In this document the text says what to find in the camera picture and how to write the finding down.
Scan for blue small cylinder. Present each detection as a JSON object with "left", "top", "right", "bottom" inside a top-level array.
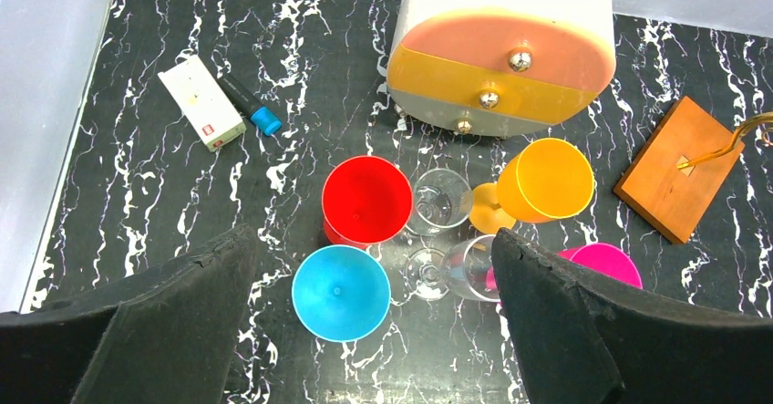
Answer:
[{"left": 216, "top": 74, "right": 282, "bottom": 136}]

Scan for clear wine glass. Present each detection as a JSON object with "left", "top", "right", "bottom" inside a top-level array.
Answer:
[
  {"left": 406, "top": 168, "right": 473, "bottom": 236},
  {"left": 405, "top": 234, "right": 500, "bottom": 303}
]

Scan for white red small box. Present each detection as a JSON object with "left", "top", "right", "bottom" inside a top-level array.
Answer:
[{"left": 159, "top": 56, "right": 246, "bottom": 152}]

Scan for gold wire glass rack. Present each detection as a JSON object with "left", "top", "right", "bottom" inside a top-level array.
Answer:
[{"left": 676, "top": 111, "right": 772, "bottom": 171}]

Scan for blue wine glass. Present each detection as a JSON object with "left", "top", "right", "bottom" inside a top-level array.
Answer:
[{"left": 292, "top": 244, "right": 391, "bottom": 343}]

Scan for round pastel drawer cabinet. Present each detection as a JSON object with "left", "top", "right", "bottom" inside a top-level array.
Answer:
[{"left": 386, "top": 0, "right": 616, "bottom": 138}]

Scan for yellow wine glass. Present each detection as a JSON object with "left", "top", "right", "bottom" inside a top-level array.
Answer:
[{"left": 469, "top": 138, "right": 596, "bottom": 234}]

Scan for magenta wine glass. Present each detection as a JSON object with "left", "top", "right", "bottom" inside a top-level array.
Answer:
[{"left": 486, "top": 243, "right": 644, "bottom": 306}]

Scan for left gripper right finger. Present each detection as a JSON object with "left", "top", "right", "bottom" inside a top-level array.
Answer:
[{"left": 491, "top": 229, "right": 772, "bottom": 403}]

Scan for clear wine glass front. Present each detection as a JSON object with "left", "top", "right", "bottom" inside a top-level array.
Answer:
[{"left": 406, "top": 168, "right": 473, "bottom": 236}]

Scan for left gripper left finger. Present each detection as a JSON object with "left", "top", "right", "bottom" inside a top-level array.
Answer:
[{"left": 1, "top": 225, "right": 258, "bottom": 403}]

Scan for red wine glass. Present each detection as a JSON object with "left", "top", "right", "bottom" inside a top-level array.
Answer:
[{"left": 321, "top": 155, "right": 414, "bottom": 249}]

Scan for wooden rack base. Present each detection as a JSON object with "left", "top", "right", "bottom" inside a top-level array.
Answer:
[{"left": 613, "top": 97, "right": 745, "bottom": 244}]

